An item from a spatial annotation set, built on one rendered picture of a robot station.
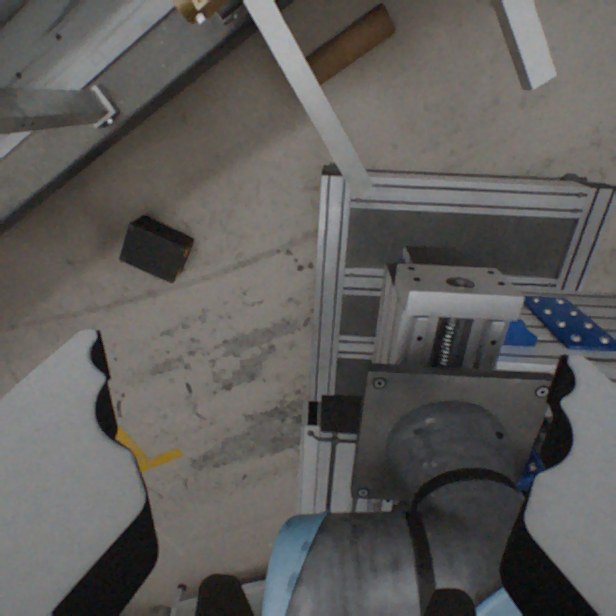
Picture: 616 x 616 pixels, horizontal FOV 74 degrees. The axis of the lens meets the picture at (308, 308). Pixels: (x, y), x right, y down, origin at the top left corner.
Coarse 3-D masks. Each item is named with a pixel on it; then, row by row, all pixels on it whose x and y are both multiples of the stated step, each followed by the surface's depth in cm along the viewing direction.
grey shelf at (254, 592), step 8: (248, 584) 231; (256, 584) 229; (264, 584) 227; (248, 592) 231; (256, 592) 231; (176, 600) 245; (192, 600) 240; (248, 600) 235; (256, 600) 234; (176, 608) 241; (184, 608) 241; (192, 608) 241; (256, 608) 238
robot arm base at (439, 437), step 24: (432, 408) 48; (456, 408) 48; (480, 408) 49; (408, 432) 48; (432, 432) 46; (456, 432) 45; (480, 432) 46; (504, 432) 48; (408, 456) 47; (432, 456) 45; (456, 456) 44; (480, 456) 43; (504, 456) 46; (408, 480) 46; (432, 480) 43; (456, 480) 41; (504, 480) 42
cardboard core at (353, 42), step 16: (368, 16) 111; (384, 16) 110; (352, 32) 112; (368, 32) 112; (384, 32) 113; (320, 48) 116; (336, 48) 114; (352, 48) 114; (368, 48) 115; (320, 64) 116; (336, 64) 116; (320, 80) 119
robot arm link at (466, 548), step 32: (480, 480) 41; (416, 512) 40; (448, 512) 39; (480, 512) 38; (512, 512) 38; (416, 544) 36; (448, 544) 35; (480, 544) 35; (448, 576) 34; (480, 576) 33; (480, 608) 31; (512, 608) 31
